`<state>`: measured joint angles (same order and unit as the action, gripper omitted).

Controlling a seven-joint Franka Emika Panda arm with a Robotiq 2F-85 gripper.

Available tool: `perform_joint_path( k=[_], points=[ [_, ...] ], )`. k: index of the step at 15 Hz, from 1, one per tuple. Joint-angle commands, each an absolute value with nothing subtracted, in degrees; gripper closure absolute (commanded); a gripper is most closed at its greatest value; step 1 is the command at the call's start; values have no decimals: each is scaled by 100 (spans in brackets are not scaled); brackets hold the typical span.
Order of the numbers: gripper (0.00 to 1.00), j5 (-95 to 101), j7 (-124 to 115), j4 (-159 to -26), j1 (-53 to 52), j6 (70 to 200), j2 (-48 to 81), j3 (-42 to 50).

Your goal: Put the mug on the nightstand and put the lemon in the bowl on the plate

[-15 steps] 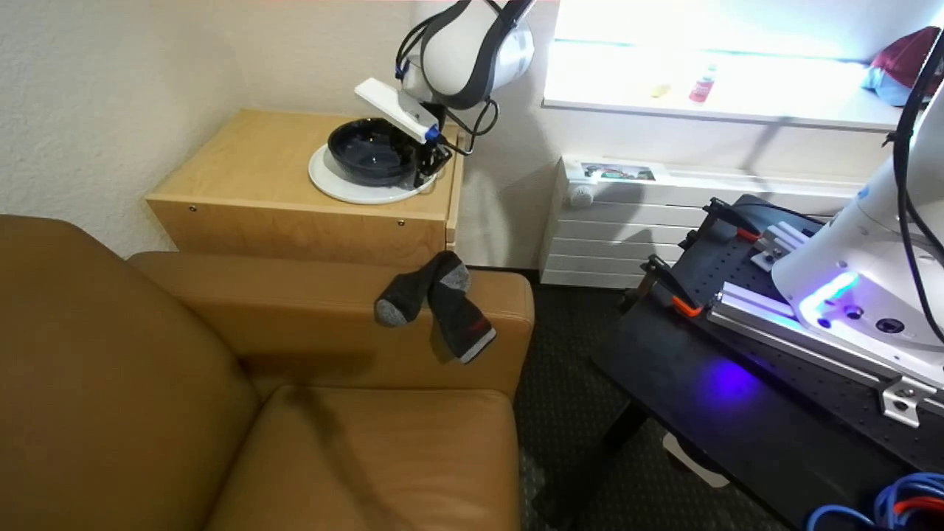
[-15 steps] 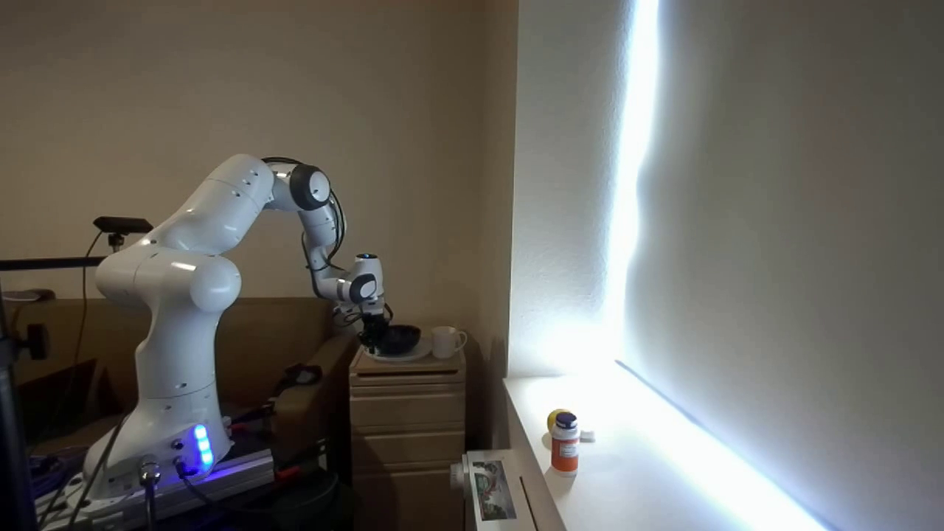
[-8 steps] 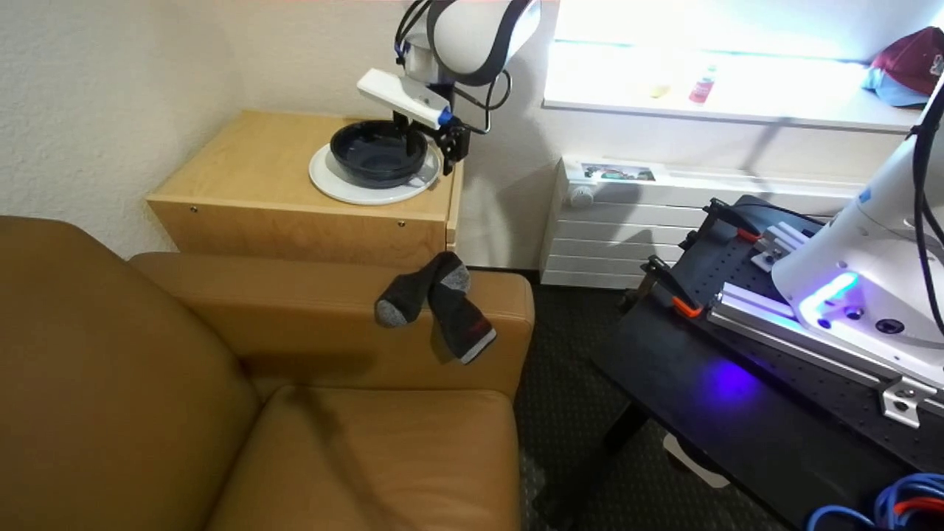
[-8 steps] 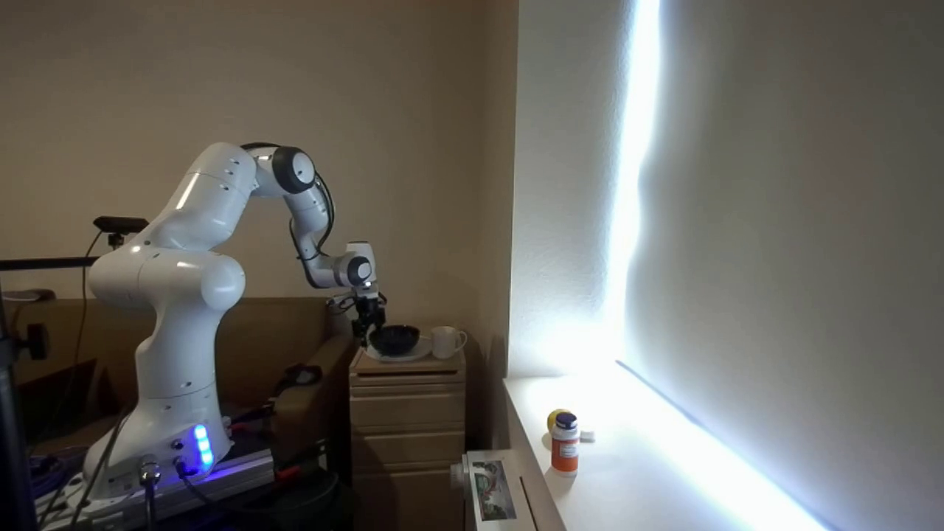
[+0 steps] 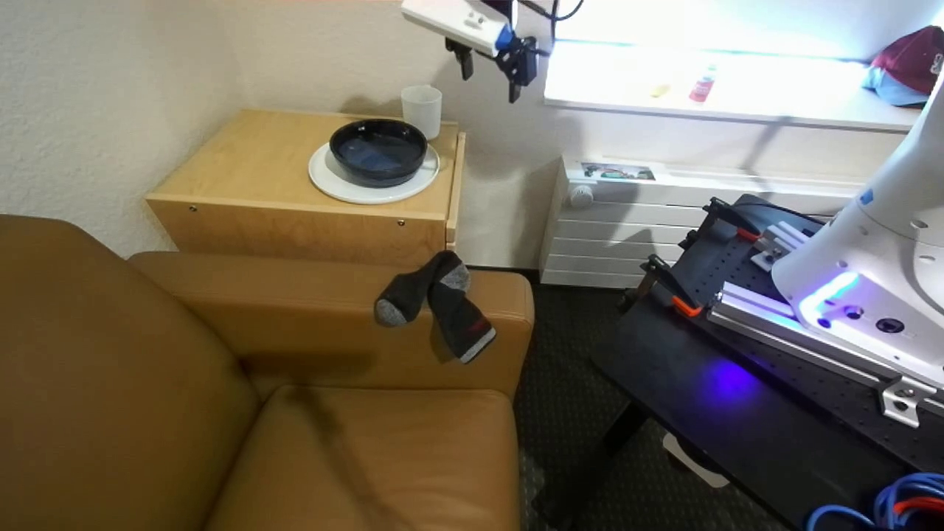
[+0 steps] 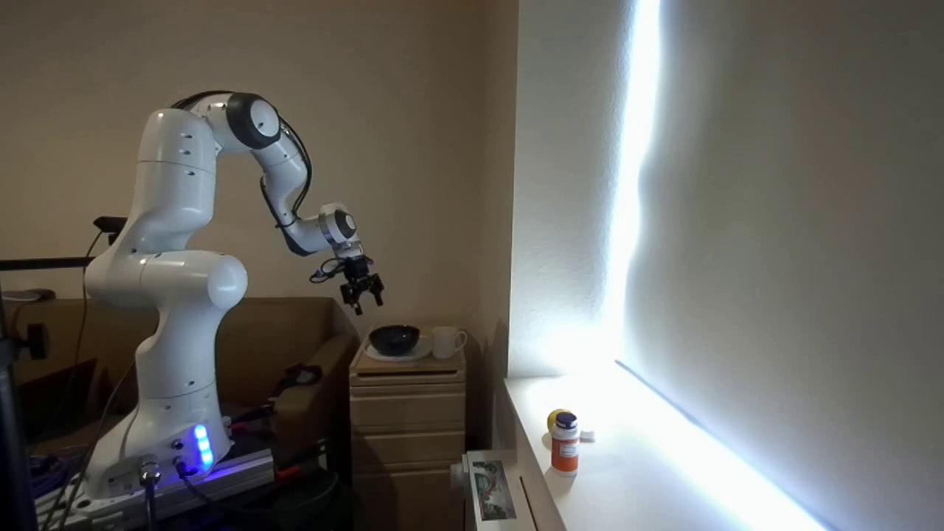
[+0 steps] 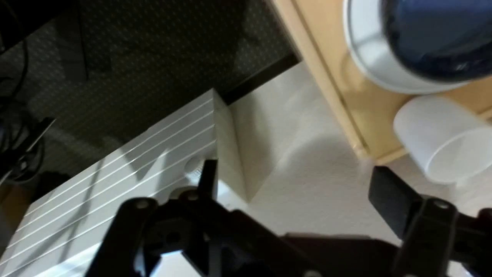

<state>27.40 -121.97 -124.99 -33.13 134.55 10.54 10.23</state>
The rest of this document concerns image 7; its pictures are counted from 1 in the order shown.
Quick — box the black coiled floor cable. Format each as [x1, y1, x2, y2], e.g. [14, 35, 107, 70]
[0, 29, 57, 186]

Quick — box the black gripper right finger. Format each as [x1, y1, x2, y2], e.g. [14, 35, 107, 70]
[367, 164, 458, 277]

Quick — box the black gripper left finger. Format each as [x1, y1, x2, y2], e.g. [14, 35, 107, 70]
[175, 158, 329, 277]

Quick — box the white mug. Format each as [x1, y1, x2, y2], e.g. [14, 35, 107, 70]
[392, 93, 492, 186]

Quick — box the light wooden nightstand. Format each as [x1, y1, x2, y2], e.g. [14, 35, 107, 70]
[269, 0, 492, 166]

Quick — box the white round plate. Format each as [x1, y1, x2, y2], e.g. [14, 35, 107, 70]
[341, 0, 470, 96]

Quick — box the dark blue bowl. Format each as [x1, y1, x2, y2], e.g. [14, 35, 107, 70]
[380, 0, 492, 82]

